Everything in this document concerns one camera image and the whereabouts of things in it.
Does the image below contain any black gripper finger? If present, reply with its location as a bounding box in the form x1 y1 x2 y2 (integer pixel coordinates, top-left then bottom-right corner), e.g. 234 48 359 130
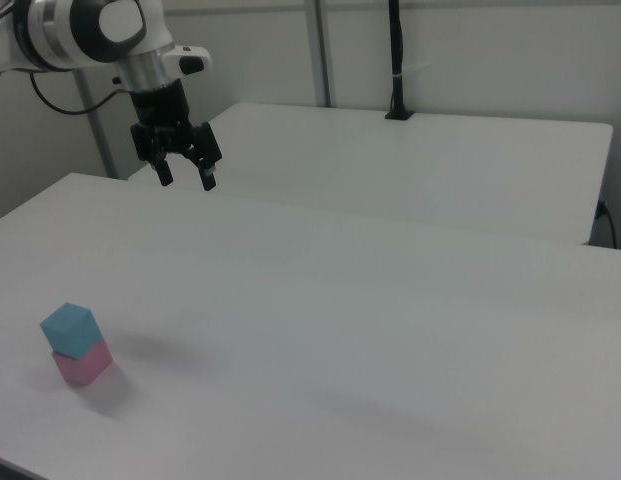
130 124 174 187
182 121 224 192

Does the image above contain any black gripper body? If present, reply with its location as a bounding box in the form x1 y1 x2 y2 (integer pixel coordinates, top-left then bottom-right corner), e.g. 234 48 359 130
128 78 207 162

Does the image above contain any blue cube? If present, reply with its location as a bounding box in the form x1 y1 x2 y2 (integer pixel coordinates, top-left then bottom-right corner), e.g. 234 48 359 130
39 301 102 360

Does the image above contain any pink cube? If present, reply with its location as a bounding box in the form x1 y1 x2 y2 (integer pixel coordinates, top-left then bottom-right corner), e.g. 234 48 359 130
50 339 115 389

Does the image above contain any grey metal partition post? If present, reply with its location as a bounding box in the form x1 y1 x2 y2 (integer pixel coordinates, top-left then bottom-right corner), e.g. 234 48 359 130
72 67 122 181
304 0 337 109

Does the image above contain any black cable on robot arm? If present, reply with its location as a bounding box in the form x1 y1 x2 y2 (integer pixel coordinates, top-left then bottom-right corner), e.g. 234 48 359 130
29 72 134 116

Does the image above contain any black camera pole with base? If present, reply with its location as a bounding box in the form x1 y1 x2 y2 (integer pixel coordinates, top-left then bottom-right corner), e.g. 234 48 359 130
384 0 416 121

